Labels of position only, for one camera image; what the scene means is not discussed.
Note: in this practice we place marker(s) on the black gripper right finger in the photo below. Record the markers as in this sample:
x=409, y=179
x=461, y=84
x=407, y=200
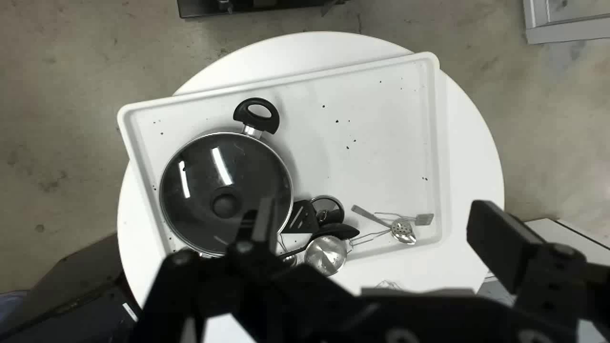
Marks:
x=505, y=248

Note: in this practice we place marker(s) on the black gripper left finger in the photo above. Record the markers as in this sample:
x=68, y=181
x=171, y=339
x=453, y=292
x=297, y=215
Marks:
x=263, y=221

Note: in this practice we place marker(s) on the round glass pot lid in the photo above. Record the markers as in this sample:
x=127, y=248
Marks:
x=209, y=191

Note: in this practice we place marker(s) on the black cooking pot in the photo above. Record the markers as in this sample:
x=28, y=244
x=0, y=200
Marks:
x=255, y=114

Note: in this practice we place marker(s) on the white plastic tray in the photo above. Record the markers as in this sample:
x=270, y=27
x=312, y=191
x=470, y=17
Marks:
x=354, y=107

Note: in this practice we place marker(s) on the black measuring cup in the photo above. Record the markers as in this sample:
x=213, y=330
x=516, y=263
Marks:
x=327, y=208

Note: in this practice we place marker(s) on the steel measuring cup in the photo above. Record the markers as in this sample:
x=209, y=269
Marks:
x=324, y=253

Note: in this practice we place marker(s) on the thin steel utensil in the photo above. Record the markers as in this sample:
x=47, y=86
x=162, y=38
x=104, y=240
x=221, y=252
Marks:
x=423, y=219

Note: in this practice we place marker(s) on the round white table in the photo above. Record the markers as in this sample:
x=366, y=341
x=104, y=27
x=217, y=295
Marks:
x=468, y=158

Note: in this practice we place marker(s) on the steel measuring spoon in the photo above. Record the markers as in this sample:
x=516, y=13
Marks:
x=402, y=231

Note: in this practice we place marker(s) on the large black hard case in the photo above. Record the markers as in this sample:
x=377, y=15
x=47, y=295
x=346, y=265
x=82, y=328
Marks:
x=62, y=286

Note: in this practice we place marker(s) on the aluminium frame rail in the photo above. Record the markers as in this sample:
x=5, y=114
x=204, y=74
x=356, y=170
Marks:
x=564, y=29

